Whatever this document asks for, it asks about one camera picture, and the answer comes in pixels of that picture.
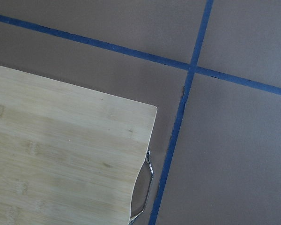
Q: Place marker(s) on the wooden cutting board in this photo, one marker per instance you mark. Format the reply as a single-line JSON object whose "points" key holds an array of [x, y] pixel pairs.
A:
{"points": [[68, 155]]}

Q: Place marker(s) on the metal board handle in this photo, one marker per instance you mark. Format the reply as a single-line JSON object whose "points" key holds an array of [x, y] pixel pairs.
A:
{"points": [[142, 189]]}

